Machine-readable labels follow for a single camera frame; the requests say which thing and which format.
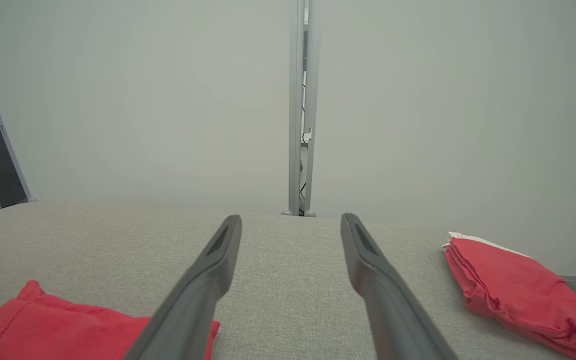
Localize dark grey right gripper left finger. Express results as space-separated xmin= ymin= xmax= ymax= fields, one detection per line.
xmin=122 ymin=214 xmax=243 ymax=360

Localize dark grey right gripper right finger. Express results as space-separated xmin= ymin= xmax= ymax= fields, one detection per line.
xmin=340 ymin=212 xmax=459 ymax=360

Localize red shorts with white trim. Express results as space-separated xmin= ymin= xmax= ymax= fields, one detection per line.
xmin=441 ymin=231 xmax=576 ymax=360

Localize red jersey with white sleeves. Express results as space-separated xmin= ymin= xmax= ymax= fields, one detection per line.
xmin=0 ymin=279 xmax=221 ymax=360

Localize grey metal desk leg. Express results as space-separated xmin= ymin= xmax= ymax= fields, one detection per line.
xmin=0 ymin=22 xmax=38 ymax=204

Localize grey partition post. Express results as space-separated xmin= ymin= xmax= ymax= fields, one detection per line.
xmin=281 ymin=0 xmax=319 ymax=218

